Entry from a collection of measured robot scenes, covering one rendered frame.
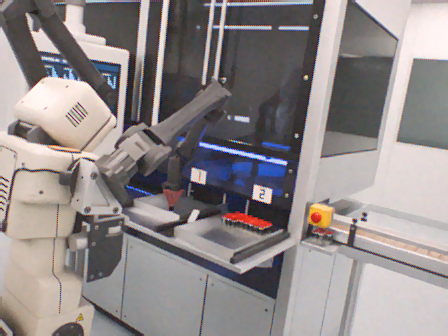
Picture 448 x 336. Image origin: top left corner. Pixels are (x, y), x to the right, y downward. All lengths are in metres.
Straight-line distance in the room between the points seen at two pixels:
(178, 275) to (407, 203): 4.61
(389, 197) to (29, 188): 5.64
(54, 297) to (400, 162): 5.49
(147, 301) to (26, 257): 1.22
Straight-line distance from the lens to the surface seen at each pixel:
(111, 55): 1.99
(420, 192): 6.13
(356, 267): 1.71
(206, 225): 1.59
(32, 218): 1.03
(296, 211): 1.58
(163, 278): 2.10
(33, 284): 1.11
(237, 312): 1.86
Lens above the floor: 1.40
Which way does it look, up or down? 10 degrees down
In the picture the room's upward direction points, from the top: 7 degrees clockwise
